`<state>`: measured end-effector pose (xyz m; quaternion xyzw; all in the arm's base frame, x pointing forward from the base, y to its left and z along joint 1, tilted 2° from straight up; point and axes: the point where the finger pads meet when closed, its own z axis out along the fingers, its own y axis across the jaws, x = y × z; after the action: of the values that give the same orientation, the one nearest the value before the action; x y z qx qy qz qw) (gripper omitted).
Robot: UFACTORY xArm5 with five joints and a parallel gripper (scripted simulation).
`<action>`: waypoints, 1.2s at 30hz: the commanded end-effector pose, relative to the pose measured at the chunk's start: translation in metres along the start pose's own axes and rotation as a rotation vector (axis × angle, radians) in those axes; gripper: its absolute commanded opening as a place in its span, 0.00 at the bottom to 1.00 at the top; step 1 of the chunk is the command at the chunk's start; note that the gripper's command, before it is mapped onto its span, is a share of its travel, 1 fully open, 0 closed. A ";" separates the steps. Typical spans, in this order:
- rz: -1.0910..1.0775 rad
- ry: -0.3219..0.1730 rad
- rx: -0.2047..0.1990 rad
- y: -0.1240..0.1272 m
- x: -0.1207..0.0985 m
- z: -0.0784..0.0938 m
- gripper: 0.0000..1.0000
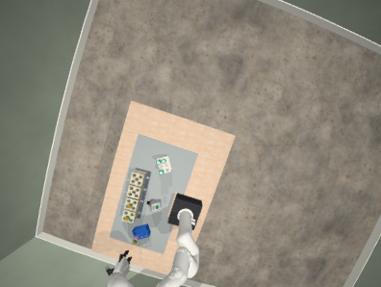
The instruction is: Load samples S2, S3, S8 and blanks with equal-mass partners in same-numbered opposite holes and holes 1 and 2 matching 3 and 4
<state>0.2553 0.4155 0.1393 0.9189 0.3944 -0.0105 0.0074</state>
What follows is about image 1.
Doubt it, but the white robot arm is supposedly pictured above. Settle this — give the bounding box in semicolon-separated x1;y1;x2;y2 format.
105;209;199;287

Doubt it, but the blue tube rack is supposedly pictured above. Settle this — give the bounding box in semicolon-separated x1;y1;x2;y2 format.
132;224;151;239

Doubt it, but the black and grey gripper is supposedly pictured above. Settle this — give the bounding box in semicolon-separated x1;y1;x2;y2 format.
114;250;132;277

